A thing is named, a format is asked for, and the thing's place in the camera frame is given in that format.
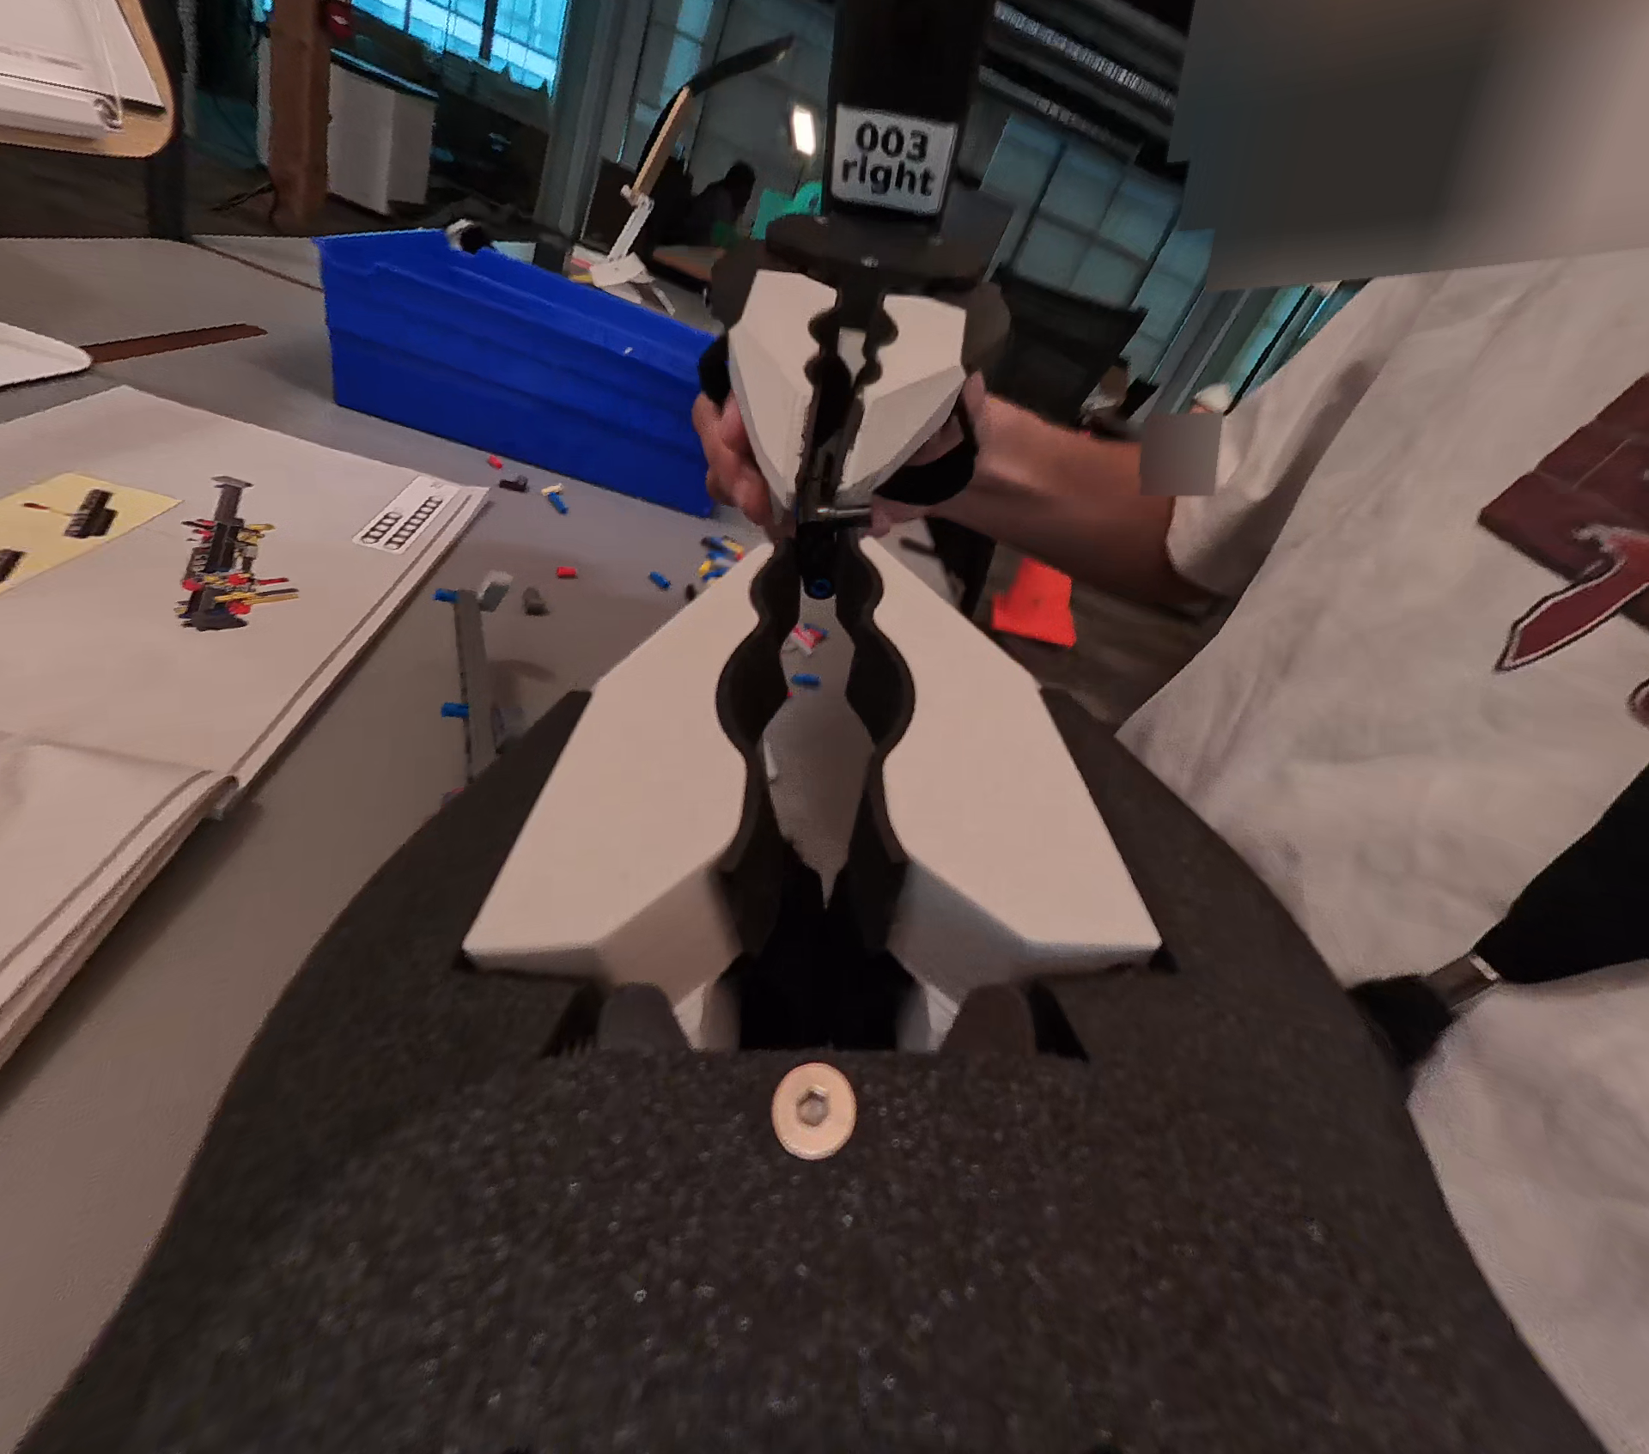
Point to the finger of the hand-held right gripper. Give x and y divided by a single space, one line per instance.
773 373
914 373

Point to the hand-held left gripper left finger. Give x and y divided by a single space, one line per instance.
606 835

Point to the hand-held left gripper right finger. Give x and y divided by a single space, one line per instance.
1017 835

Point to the black lego connector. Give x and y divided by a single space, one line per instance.
819 564

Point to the long grey Technic assembly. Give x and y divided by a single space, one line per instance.
474 682

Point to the lego instruction booklet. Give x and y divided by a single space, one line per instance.
193 643

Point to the person's right forearm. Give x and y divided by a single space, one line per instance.
1095 514

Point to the scattered small lego pieces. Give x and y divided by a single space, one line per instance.
722 558

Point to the green felt bag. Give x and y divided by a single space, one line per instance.
788 205

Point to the lit panel light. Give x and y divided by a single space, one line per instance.
803 131

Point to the orange white object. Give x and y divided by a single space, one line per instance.
1035 604

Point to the black white desk lamp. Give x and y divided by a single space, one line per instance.
656 152

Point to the blue plastic bin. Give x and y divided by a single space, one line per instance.
515 360

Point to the white cabinet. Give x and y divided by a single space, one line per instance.
380 138

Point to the brown wooden strip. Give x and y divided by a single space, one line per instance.
181 340

